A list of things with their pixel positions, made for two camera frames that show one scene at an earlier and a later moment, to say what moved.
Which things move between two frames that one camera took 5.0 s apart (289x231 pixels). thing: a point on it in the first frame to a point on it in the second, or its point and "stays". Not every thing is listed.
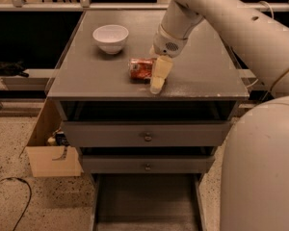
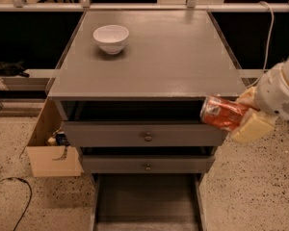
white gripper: [166, 44] to [275, 92]
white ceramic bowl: [111, 38] stays
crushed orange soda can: [141, 69] to [223, 113]
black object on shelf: [6, 68] stays
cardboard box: [46, 160] stays
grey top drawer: [145, 133] stays
